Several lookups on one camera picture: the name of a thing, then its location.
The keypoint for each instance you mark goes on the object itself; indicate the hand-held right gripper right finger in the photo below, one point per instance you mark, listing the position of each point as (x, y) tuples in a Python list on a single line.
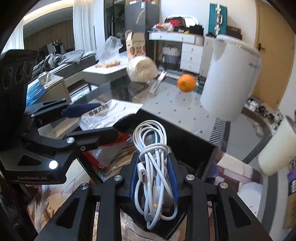
[(173, 176)]

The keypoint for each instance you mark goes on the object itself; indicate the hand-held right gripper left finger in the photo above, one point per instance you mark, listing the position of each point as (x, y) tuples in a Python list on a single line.
[(135, 176)]

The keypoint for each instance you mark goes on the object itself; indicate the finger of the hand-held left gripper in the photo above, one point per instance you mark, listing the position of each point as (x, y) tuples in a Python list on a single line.
[(92, 137), (78, 109)]

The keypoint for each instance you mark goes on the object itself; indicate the clear red-edged zip bag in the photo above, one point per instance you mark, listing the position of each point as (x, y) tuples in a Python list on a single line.
[(108, 154)]

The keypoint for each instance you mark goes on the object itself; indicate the black cardboard box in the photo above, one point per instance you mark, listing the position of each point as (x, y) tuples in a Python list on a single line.
[(185, 143)]

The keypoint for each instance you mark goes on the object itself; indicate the blue pack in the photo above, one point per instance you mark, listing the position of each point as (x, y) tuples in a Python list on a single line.
[(34, 92)]

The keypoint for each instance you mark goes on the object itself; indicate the printed paper booklet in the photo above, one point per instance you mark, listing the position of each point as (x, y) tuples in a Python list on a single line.
[(108, 113)]

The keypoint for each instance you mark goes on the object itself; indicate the white bedside table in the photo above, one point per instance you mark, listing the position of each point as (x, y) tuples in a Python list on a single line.
[(55, 85)]

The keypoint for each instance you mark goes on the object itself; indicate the grey side table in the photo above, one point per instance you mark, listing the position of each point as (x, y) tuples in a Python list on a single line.
[(104, 73)]

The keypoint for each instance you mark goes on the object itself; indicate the bed with grey bedding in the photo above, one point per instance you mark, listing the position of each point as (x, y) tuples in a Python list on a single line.
[(67, 61)]

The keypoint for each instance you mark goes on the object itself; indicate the clear printed plastic bag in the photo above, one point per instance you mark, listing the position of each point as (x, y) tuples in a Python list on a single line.
[(134, 229)]

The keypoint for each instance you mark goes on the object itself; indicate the clear bag of small oranges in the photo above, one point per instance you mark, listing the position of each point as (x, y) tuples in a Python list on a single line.
[(112, 52)]

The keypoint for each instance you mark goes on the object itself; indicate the brown curtain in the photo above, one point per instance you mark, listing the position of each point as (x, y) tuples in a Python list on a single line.
[(48, 34)]

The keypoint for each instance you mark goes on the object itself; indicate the white wrapped round bundle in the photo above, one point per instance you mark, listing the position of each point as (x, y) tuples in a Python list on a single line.
[(141, 69)]

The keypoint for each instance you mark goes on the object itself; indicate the white curtain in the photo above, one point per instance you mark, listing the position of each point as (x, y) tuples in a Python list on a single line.
[(87, 25)]

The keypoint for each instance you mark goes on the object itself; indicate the silver flat tool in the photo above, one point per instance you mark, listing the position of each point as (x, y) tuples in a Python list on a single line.
[(158, 82)]

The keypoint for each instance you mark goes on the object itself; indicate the printed desk mat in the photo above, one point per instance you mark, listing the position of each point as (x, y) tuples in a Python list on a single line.
[(46, 208)]

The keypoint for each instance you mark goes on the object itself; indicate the orange print fruit carton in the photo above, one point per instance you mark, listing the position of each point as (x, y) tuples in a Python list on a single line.
[(136, 45)]

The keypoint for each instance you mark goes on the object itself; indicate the orange fruit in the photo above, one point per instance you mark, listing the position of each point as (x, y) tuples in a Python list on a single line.
[(186, 83)]

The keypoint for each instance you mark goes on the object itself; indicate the white cylindrical bin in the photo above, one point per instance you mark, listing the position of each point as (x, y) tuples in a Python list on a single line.
[(276, 148)]

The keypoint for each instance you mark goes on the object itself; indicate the tall white trash can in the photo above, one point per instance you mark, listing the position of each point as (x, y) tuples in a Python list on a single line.
[(229, 76)]

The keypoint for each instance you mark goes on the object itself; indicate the plastic bag of snacks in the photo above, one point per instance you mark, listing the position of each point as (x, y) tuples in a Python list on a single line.
[(161, 27)]

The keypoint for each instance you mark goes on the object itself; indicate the purple bag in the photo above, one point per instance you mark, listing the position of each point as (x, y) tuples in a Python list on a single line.
[(291, 180)]

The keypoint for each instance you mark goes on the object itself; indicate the open cardboard box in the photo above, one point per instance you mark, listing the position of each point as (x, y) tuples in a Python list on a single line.
[(290, 213)]

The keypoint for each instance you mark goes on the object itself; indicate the white drawer dresser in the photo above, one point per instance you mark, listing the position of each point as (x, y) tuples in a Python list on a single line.
[(192, 53)]

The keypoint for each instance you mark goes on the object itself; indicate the smooth silver suitcase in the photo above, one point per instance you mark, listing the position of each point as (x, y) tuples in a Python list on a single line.
[(208, 55)]

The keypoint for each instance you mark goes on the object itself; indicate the red black shoebox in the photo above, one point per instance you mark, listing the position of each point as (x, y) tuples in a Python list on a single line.
[(174, 21)]

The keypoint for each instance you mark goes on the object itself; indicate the black bag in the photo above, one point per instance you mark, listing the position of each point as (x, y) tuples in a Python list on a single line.
[(196, 30)]

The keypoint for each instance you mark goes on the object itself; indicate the wooden door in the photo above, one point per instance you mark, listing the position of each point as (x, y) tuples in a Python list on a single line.
[(275, 58)]

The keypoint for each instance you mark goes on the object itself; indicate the stack of black boxes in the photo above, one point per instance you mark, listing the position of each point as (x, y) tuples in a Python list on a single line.
[(234, 30)]

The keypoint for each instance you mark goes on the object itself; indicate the teal suitcase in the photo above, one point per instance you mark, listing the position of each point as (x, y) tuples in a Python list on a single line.
[(217, 18)]

